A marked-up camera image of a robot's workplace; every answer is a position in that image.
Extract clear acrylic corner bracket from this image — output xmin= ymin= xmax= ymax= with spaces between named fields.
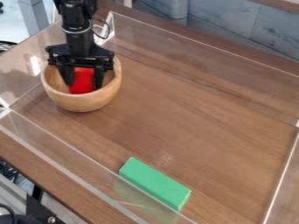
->
xmin=92 ymin=12 xmax=115 ymax=46

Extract red fruit with green leaf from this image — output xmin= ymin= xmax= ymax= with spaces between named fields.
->
xmin=70 ymin=67 xmax=94 ymax=95

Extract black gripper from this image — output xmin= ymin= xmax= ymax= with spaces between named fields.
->
xmin=45 ymin=30 xmax=115 ymax=90

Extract black cable lower left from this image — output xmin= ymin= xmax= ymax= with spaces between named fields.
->
xmin=0 ymin=203 xmax=16 ymax=224

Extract wooden bowl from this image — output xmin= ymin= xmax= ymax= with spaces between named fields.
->
xmin=41 ymin=58 xmax=123 ymax=112

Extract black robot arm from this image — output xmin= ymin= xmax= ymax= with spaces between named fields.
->
xmin=45 ymin=0 xmax=115 ymax=90

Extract black clamp under table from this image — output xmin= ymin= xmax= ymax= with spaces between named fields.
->
xmin=25 ymin=186 xmax=67 ymax=224

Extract green rectangular block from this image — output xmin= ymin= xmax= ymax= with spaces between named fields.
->
xmin=119 ymin=157 xmax=192 ymax=211

